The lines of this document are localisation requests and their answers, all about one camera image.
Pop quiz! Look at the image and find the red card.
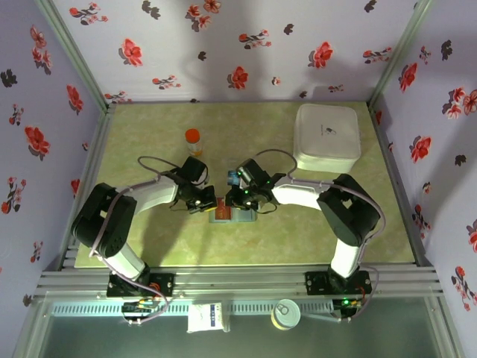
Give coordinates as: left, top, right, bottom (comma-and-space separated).
215, 196, 233, 222

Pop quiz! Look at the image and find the orange pill bottle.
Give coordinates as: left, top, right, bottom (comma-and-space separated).
185, 128, 204, 157

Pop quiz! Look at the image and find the white zip storage case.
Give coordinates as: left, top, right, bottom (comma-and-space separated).
292, 103, 362, 175

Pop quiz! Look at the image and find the white paper packet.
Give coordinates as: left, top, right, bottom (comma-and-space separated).
186, 302, 232, 334

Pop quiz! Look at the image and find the tin can with pull tab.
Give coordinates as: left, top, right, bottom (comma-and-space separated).
270, 298, 302, 331

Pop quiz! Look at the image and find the black electronics board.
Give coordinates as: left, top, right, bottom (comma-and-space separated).
121, 297, 158, 326
332, 296, 364, 322

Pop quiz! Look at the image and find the aluminium frame rail wide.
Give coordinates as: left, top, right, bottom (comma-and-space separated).
35, 263, 445, 299

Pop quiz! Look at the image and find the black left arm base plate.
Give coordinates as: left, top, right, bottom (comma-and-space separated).
107, 271, 175, 298

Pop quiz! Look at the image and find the lavender left arm cable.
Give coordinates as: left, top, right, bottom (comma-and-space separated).
89, 155, 171, 326

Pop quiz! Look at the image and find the lavender arm cable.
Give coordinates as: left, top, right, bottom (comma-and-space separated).
245, 148, 387, 322
89, 155, 171, 326

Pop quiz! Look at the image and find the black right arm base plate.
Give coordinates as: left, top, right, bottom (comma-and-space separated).
305, 271, 372, 296

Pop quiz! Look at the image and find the aluminium side rail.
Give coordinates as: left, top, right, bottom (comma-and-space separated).
367, 100, 435, 268
61, 103, 117, 271

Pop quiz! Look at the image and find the white slotted cable duct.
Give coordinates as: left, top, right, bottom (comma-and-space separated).
51, 300, 336, 317

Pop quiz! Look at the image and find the lavender right arm cable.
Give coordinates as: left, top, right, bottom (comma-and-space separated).
245, 148, 387, 322

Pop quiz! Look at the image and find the aluminium frame post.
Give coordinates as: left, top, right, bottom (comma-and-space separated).
367, 0, 436, 107
34, 0, 117, 113

